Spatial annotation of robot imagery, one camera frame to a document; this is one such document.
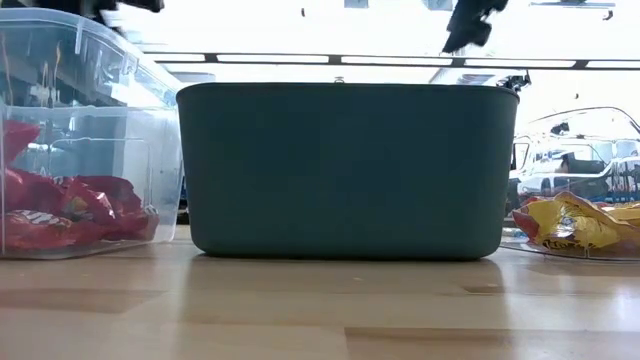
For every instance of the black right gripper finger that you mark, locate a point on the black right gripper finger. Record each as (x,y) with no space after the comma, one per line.
(467,35)

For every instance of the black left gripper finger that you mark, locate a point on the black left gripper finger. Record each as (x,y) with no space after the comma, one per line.
(100,7)
(145,5)

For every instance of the red Skittles candy bag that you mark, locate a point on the red Skittles candy bag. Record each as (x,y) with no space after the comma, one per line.
(135,227)
(40,230)
(85,202)
(17,140)
(125,192)
(35,192)

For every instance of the yellow Sour Patch candy bag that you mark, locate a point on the yellow Sour Patch candy bag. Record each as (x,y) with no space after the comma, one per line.
(625,214)
(585,230)
(527,222)

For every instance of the small black background fixture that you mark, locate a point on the small black background fixture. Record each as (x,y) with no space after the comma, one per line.
(517,81)

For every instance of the grey ceiling fixture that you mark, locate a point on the grey ceiling fixture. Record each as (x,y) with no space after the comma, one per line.
(356,3)

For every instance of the small metal hook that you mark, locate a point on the small metal hook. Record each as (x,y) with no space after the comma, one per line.
(340,79)

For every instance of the clear plastic bin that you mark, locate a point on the clear plastic bin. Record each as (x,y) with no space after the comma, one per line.
(167,150)
(550,254)

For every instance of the teal plastic bin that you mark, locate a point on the teal plastic bin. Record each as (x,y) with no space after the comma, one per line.
(350,170)

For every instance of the black background rail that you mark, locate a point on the black background rail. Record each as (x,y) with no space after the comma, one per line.
(335,59)

